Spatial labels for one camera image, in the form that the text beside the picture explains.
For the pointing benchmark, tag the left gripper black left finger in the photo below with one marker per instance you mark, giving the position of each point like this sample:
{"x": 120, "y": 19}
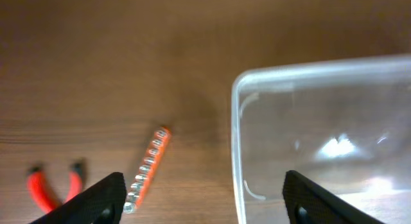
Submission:
{"x": 101, "y": 203}

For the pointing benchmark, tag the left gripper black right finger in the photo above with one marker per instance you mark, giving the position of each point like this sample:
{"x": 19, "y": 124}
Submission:
{"x": 308, "y": 203}

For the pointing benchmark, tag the clear plastic container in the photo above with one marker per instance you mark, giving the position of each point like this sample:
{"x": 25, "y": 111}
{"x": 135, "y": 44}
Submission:
{"x": 344, "y": 124}

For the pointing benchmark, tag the orange socket rail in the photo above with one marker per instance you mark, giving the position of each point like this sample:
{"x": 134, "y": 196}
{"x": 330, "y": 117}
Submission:
{"x": 147, "y": 170}

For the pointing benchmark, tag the red handled pliers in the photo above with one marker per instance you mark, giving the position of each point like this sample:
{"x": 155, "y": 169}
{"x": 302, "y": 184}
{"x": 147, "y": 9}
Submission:
{"x": 43, "y": 195}

